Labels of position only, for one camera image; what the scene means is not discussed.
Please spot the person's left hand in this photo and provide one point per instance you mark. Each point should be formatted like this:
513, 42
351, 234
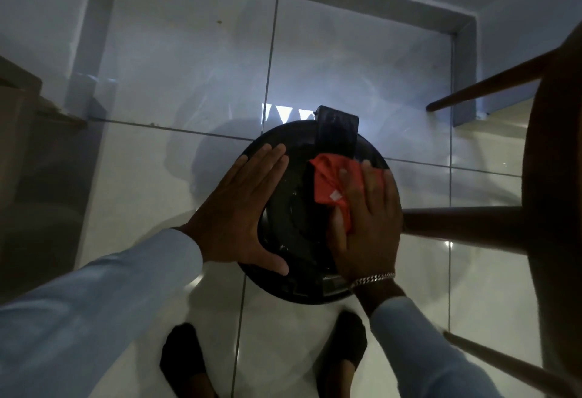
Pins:
227, 224

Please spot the person's right hand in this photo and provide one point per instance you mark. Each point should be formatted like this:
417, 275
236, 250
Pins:
368, 229

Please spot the person's left thumb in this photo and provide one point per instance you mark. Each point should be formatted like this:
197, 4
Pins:
268, 263

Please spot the person's right thumb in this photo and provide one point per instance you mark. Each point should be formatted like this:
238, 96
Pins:
336, 227

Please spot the round black appliance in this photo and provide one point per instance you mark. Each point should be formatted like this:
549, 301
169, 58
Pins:
295, 229

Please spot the red cloth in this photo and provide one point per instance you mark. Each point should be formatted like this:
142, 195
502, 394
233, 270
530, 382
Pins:
327, 179

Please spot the person's right forearm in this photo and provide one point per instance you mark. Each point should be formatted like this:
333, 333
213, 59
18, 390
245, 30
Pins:
418, 352

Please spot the person's left forearm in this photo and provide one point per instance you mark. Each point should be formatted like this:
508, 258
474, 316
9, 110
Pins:
91, 311

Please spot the person's right foot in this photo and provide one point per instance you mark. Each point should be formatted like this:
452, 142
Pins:
343, 347

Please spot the person's foot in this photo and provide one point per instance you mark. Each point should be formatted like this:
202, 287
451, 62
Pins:
343, 347
184, 359

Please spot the person's left foot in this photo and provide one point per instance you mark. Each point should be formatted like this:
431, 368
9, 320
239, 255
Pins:
184, 359

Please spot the brown wooden stool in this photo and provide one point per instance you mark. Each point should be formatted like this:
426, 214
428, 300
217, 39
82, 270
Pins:
552, 211

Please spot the brown wooden cabinet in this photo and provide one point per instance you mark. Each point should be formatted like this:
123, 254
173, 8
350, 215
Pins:
18, 129

